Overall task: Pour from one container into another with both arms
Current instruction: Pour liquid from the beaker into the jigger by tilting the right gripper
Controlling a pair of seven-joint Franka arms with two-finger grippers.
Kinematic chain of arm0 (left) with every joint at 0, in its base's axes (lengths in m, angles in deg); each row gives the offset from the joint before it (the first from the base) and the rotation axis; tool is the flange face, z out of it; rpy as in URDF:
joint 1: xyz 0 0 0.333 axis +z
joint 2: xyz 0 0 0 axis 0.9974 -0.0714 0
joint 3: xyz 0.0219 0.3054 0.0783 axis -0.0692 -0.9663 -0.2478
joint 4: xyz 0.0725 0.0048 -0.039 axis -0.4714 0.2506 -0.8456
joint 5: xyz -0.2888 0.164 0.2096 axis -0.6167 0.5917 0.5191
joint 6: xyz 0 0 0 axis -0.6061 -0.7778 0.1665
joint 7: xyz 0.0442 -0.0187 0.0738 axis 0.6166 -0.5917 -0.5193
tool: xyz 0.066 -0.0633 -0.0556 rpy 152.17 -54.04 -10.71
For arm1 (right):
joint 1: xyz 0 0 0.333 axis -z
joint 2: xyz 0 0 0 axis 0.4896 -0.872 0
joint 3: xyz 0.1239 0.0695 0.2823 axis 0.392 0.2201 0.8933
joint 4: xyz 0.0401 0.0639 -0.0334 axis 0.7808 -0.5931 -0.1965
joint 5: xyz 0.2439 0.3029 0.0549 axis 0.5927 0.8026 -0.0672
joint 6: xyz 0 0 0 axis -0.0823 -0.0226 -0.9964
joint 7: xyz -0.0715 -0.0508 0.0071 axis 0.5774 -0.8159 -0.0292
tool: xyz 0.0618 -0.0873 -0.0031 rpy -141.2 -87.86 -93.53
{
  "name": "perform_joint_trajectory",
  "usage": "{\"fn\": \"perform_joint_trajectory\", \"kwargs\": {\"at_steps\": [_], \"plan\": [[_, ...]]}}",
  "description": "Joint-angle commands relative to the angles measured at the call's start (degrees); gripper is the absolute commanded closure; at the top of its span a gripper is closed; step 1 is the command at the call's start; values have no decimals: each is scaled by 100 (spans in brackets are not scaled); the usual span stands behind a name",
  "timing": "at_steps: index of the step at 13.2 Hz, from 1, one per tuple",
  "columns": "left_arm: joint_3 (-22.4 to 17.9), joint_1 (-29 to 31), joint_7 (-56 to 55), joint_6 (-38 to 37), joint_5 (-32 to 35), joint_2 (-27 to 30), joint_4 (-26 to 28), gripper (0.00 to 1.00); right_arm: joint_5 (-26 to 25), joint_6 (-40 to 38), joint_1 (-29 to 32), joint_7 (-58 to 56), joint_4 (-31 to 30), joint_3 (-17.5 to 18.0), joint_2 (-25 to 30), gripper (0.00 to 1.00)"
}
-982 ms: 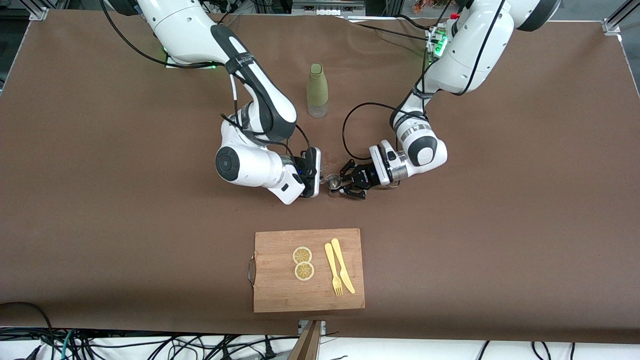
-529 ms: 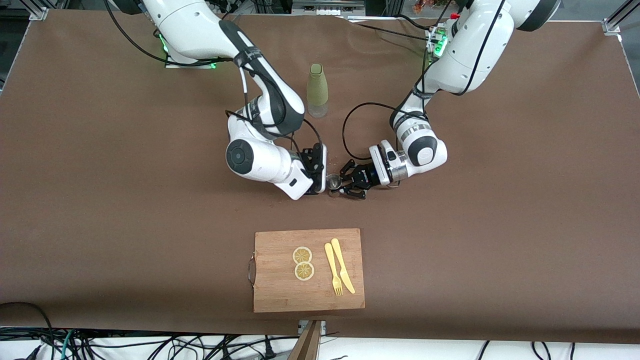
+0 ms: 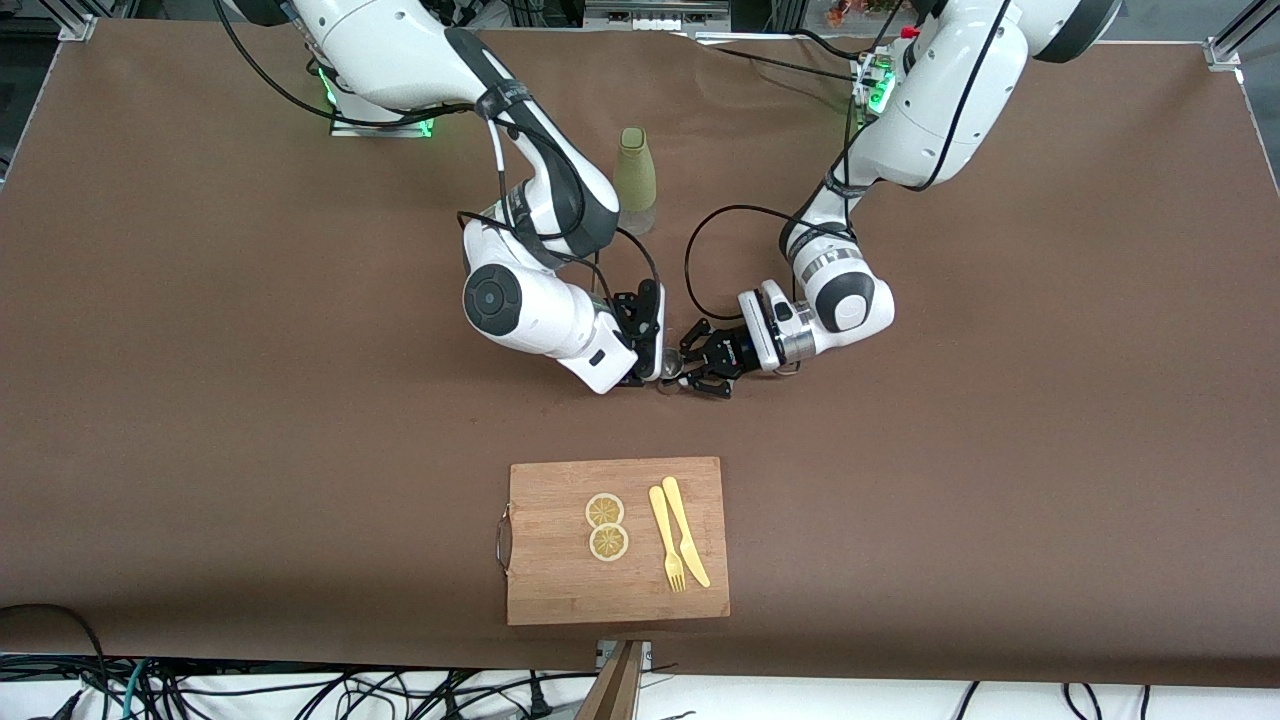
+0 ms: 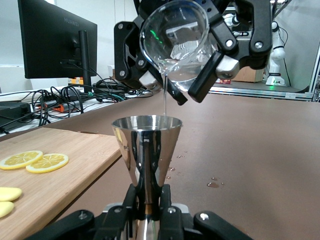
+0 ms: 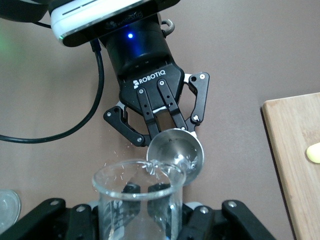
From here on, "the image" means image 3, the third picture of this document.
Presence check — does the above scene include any wooden cutting board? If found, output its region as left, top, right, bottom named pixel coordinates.
left=495, top=457, right=731, bottom=626

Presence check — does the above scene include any yellow plastic fork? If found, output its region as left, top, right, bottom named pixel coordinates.
left=649, top=486, right=687, bottom=593

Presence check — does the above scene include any yellow plastic knife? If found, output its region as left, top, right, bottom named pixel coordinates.
left=662, top=476, right=712, bottom=589

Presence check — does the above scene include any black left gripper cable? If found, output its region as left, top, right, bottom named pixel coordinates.
left=684, top=205, right=861, bottom=321

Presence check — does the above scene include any green sleeved glass bottle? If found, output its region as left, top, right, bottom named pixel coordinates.
left=613, top=127, right=658, bottom=237

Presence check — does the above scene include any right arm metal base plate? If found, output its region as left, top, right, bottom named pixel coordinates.
left=330, top=70, right=436, bottom=139

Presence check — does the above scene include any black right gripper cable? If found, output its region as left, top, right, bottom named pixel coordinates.
left=455, top=115, right=663, bottom=301

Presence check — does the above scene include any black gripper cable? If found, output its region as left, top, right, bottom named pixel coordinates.
left=455, top=115, right=663, bottom=301
left=684, top=205, right=861, bottom=321

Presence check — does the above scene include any grey power strip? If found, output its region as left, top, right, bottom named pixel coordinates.
left=585, top=0, right=731, bottom=31

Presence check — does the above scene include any teal cable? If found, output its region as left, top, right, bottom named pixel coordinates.
left=120, top=660, right=151, bottom=720

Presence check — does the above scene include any thick black cable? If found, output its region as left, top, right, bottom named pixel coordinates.
left=0, top=603, right=111, bottom=720

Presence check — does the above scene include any brown table cover sheet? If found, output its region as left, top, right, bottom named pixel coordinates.
left=0, top=18, right=1280, bottom=689

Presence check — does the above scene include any black base power cable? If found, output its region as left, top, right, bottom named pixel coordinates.
left=690, top=28, right=886, bottom=91

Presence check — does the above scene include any wooden post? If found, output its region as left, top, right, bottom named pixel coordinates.
left=575, top=640, right=646, bottom=720

